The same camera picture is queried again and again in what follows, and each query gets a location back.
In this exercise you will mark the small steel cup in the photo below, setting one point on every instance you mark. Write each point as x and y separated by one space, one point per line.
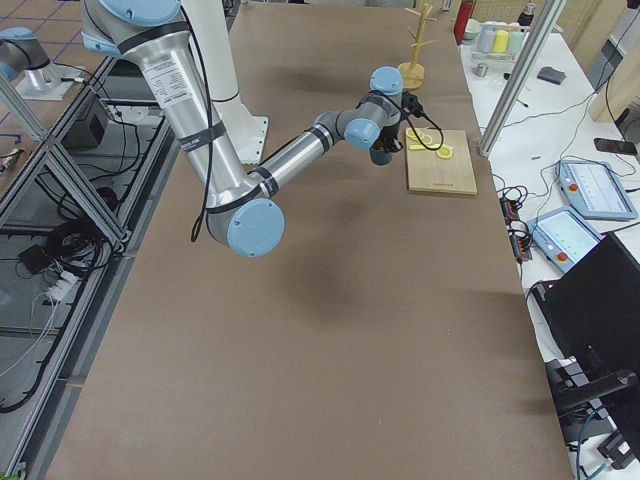
480 70

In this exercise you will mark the teach pendant far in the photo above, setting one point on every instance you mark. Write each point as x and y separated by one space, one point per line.
594 191

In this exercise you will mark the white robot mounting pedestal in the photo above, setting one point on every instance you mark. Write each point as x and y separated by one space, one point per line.
247 132

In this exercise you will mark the wooden cutting board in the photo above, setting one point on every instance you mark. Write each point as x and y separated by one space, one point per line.
426 172

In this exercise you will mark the black smartphone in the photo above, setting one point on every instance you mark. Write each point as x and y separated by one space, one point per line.
621 147

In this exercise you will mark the grey cup on tray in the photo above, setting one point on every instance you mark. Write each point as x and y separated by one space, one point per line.
486 39

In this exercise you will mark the light blue cup on tray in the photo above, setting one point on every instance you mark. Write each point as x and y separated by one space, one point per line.
515 42

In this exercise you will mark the aluminium frame post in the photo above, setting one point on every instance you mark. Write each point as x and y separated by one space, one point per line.
533 46

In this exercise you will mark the yellow cup on tray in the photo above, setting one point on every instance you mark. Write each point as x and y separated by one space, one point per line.
501 40

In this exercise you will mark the teach pendant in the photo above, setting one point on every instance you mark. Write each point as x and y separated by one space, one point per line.
564 237
594 191

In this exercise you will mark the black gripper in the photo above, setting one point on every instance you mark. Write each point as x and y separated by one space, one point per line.
389 134

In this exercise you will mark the small black square pad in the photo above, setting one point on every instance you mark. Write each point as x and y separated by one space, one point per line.
551 75

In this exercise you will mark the teach pendant near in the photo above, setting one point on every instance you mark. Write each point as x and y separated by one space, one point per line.
564 237

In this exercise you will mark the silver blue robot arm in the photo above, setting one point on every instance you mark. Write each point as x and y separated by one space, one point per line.
162 39

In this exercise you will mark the black monitor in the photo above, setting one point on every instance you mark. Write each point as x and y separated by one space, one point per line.
593 316

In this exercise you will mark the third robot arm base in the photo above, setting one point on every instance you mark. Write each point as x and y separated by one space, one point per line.
22 54

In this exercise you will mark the red thermos bottle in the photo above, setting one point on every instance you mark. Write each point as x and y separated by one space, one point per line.
462 18

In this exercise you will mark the wooden cup rack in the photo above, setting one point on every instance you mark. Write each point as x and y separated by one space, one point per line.
412 72

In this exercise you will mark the lemon slice front left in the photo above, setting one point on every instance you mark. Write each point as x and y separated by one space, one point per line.
445 152

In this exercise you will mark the dark blue cup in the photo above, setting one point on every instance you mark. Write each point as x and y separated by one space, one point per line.
381 155

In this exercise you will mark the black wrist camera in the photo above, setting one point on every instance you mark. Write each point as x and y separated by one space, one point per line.
411 105

